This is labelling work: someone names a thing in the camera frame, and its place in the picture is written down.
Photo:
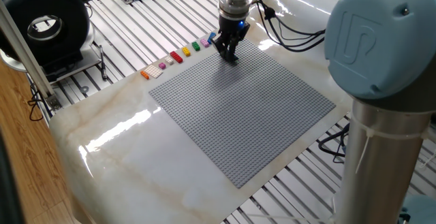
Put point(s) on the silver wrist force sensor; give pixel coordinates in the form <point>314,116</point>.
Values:
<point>235,4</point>

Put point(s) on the black Lego plate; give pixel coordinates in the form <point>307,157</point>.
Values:
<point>232,60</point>

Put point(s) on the small white Lego brick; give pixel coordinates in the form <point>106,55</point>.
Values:
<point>169,60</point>

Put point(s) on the black curved panel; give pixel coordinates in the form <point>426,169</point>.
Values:
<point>8,183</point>

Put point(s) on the small metal washer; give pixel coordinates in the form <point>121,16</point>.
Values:
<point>81,88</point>

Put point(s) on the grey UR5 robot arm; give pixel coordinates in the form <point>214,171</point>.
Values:
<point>381,47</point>

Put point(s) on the light pink Lego brick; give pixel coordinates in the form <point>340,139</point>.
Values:
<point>204,43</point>

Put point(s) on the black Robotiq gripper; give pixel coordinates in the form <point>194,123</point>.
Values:
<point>233,30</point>

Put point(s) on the small magenta Lego brick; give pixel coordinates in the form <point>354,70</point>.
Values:
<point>162,65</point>

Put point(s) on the blue Lego brick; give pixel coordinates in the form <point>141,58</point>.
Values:
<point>211,37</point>

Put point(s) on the red Lego brick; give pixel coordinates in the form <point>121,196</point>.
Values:
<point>176,56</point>

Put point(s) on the black metal pen tool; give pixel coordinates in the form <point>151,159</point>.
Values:
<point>103,62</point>

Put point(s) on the grey Lego baseplate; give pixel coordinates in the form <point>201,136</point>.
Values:
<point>238,108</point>

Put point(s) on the green Lego brick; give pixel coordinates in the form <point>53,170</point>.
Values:
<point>195,46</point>

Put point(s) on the yellow Lego brick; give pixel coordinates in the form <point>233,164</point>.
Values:
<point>186,51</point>

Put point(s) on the orange Lego brick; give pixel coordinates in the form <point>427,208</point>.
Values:
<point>145,75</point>

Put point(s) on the glossy marble pattern mat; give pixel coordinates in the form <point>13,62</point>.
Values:
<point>143,169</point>

